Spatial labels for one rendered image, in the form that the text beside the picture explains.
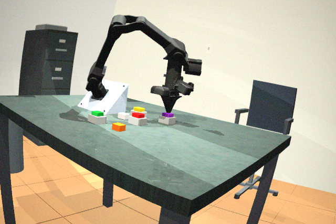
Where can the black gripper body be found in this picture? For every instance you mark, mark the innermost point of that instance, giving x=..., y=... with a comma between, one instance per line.
x=166, y=88

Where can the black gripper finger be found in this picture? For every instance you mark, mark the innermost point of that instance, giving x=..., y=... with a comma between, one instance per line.
x=167, y=100
x=174, y=101

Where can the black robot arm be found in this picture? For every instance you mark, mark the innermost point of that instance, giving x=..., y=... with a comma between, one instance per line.
x=175, y=49

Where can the orange block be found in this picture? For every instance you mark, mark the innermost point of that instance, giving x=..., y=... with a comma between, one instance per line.
x=118, y=127

